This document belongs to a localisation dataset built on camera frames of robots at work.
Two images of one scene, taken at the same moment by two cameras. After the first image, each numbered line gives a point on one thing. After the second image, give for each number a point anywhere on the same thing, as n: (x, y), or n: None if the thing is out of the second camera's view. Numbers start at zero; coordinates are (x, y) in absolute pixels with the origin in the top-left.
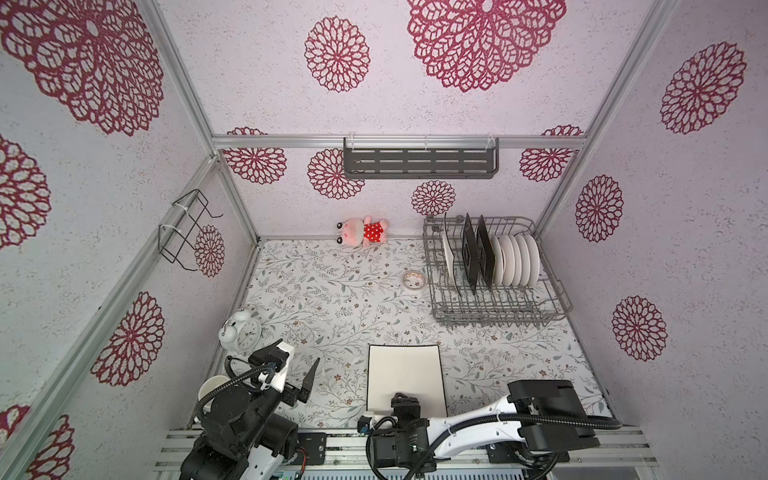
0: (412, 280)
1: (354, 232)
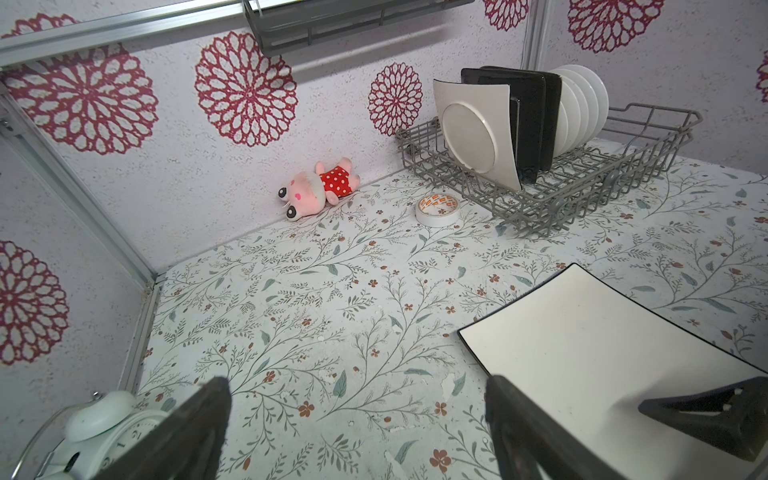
0: (437, 209)
1: (306, 192)
